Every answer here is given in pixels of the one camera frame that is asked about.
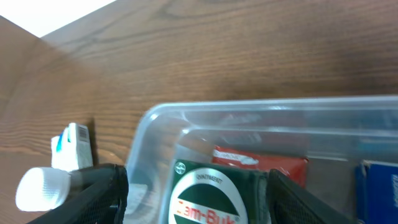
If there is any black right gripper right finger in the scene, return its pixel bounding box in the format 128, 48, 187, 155
266, 169, 354, 224

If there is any green Zam-Buk ointment box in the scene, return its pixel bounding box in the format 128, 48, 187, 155
167, 159, 271, 224

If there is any white Panadol box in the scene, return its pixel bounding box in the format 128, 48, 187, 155
51, 123, 93, 172

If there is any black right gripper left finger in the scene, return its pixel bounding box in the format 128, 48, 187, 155
31, 164, 129, 224

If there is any clear plastic container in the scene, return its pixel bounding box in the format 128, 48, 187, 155
124, 96, 397, 223

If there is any red medicine box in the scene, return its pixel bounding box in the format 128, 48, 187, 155
212, 146, 308, 188

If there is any dark brown medicine bottle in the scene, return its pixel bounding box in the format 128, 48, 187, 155
15, 167, 106, 212

